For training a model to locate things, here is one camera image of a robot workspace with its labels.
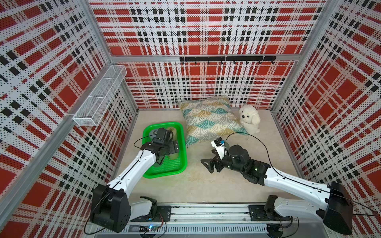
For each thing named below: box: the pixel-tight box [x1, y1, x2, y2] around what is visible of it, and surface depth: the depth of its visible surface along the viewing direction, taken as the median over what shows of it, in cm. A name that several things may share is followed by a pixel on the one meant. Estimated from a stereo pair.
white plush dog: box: [239, 104, 261, 135], surface depth 95 cm
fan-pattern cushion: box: [179, 95, 250, 147], surface depth 95 cm
